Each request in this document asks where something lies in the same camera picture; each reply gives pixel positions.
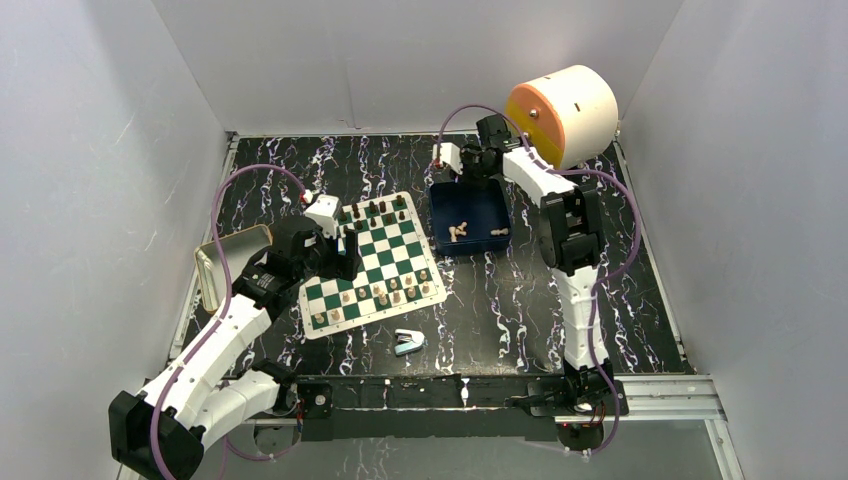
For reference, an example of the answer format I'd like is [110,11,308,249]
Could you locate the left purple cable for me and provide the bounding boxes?
[149,164,313,480]

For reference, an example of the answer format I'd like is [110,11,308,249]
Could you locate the green white chess board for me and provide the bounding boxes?
[299,191,447,340]

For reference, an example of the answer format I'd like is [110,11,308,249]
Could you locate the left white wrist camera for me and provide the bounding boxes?
[304,194,342,239]

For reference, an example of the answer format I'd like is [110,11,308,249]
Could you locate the purple cable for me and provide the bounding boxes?
[433,104,643,457]
[149,164,313,480]

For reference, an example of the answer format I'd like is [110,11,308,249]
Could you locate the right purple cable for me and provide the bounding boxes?
[433,104,643,457]

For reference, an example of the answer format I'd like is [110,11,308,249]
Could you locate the gold metal tin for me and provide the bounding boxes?
[194,224,273,314]

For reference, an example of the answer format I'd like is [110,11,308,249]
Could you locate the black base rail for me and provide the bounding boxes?
[250,374,630,445]

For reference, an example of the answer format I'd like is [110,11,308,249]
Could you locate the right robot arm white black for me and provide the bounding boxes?
[433,114,622,415]

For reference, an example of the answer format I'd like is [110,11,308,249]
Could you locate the small light blue stapler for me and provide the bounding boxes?
[394,329,426,357]

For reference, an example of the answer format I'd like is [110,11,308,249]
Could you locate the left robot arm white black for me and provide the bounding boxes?
[108,216,361,479]

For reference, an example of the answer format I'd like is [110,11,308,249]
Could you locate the light pieces in tray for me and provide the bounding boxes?
[448,222,511,243]

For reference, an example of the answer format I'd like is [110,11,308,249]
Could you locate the dark chess pieces row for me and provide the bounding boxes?
[337,192,412,233]

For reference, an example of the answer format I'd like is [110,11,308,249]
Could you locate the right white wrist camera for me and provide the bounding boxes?
[432,142,463,175]

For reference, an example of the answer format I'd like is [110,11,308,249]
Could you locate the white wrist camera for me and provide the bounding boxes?
[304,194,342,239]
[432,142,463,175]

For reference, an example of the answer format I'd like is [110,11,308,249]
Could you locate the white cylindrical drawer cabinet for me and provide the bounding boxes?
[505,65,619,169]

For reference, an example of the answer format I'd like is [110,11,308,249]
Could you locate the blue tray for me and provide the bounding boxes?
[428,178,512,257]

